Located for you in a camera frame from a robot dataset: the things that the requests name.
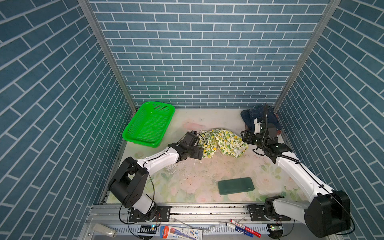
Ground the yellow floral skirt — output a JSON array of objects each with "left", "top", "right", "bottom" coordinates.
[{"left": 198, "top": 129, "right": 249, "bottom": 158}]

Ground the dark navy skirt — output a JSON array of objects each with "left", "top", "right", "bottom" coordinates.
[{"left": 241, "top": 107, "right": 282, "bottom": 132}]

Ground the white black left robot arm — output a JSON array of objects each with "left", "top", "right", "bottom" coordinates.
[{"left": 108, "top": 131, "right": 204, "bottom": 219}]

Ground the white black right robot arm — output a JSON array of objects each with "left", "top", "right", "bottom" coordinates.
[{"left": 241, "top": 124, "right": 356, "bottom": 238}]

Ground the green plastic basket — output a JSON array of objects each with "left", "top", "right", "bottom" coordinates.
[{"left": 122, "top": 101, "right": 176, "bottom": 148}]

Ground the dark green folded cloth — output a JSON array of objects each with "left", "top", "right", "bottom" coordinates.
[{"left": 218, "top": 177, "right": 255, "bottom": 196}]

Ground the blue red packaged tool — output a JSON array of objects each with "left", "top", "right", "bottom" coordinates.
[{"left": 160, "top": 226, "right": 204, "bottom": 240}]

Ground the blue marker pen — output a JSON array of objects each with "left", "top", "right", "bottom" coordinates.
[{"left": 226, "top": 222, "right": 254, "bottom": 238}]

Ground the red marker pen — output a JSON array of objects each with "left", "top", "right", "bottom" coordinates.
[{"left": 230, "top": 219, "right": 261, "bottom": 238}]

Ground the white small device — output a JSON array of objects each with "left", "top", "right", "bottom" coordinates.
[{"left": 93, "top": 224, "right": 118, "bottom": 238}]

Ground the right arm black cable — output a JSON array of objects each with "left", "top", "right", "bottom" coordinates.
[{"left": 251, "top": 103, "right": 356, "bottom": 239}]

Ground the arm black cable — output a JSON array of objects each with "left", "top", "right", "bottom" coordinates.
[
  {"left": 118, "top": 130, "right": 209, "bottom": 240},
  {"left": 251, "top": 103, "right": 356, "bottom": 239}
]

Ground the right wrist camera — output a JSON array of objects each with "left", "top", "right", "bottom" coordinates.
[{"left": 254, "top": 118, "right": 265, "bottom": 135}]

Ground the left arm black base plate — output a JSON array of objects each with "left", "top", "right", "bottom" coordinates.
[{"left": 129, "top": 205, "right": 171, "bottom": 223}]

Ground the aluminium front rail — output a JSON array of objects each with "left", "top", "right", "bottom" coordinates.
[{"left": 79, "top": 203, "right": 316, "bottom": 240}]

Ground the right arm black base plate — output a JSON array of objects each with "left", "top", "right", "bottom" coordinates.
[{"left": 247, "top": 204, "right": 291, "bottom": 222}]

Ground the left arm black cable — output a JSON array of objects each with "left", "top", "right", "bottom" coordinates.
[{"left": 118, "top": 130, "right": 209, "bottom": 240}]

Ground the aluminium corner frame post right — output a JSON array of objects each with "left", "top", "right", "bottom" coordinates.
[{"left": 274, "top": 0, "right": 341, "bottom": 113}]

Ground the aluminium corner frame post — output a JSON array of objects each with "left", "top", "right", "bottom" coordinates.
[
  {"left": 274, "top": 0, "right": 341, "bottom": 113},
  {"left": 78, "top": 0, "right": 137, "bottom": 114}
]

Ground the aluminium corner frame post left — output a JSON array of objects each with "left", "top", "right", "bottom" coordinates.
[{"left": 78, "top": 0, "right": 137, "bottom": 114}]

